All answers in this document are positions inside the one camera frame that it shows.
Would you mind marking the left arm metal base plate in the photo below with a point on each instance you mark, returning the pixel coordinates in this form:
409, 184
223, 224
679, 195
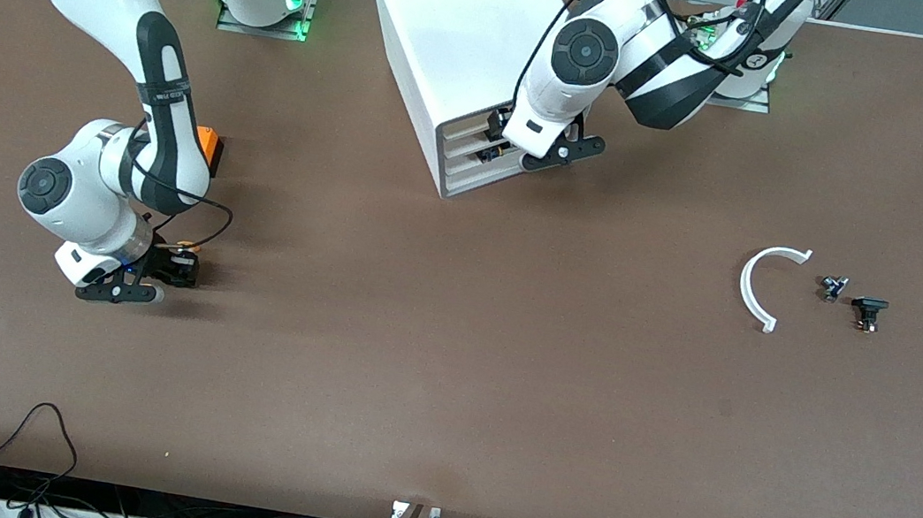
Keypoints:
740, 104

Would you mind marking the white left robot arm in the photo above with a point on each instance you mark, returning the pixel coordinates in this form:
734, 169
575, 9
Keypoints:
595, 54

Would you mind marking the orange box with hole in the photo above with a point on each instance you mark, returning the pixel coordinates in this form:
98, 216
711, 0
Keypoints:
211, 146

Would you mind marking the small metal pipe fitting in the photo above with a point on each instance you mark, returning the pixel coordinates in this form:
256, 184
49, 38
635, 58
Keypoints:
830, 290

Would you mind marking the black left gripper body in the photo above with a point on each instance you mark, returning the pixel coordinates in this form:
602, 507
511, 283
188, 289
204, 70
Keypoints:
496, 124

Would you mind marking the black push-button switch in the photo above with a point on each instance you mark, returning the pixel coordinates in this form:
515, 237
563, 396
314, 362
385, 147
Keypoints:
869, 304

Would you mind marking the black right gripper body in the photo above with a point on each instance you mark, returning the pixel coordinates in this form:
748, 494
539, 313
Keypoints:
161, 260

